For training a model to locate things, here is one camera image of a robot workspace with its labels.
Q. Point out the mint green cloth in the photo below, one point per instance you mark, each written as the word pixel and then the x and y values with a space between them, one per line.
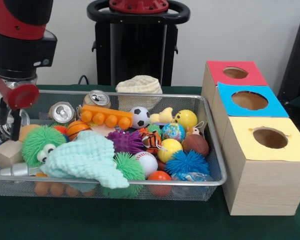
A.
pixel 82 157

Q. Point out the orange plastic block tray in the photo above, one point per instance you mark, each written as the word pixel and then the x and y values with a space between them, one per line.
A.
pixel 106 113

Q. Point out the white baseball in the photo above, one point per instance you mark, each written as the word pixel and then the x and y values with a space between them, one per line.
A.
pixel 148 161

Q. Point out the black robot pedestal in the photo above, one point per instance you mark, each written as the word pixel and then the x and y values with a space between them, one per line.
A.
pixel 137 50

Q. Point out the wooden box with three holes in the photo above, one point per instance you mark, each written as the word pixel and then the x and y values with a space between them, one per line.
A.
pixel 265 187

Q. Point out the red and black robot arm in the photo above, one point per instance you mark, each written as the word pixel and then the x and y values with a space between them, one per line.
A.
pixel 15 50

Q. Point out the brown toy football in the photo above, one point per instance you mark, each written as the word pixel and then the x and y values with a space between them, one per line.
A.
pixel 196 145

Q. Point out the small soccer ball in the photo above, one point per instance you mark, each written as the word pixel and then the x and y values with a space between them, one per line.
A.
pixel 139 117

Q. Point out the blue spiky ball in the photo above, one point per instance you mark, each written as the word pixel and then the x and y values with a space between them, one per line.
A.
pixel 187 162

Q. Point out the cream knitted cloth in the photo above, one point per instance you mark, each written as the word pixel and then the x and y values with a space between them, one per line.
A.
pixel 140 86

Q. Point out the purple spiky ball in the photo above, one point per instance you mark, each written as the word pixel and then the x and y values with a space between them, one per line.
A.
pixel 125 142

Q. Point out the green spiky ball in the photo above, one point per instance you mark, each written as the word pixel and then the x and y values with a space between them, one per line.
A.
pixel 40 140
pixel 128 166

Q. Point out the striped tiger plush toy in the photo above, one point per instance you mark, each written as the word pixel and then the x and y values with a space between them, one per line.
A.
pixel 152 141

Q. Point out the black flat panel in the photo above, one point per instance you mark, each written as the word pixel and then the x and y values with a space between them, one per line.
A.
pixel 297 55

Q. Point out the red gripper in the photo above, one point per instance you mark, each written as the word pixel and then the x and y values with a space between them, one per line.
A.
pixel 23 96

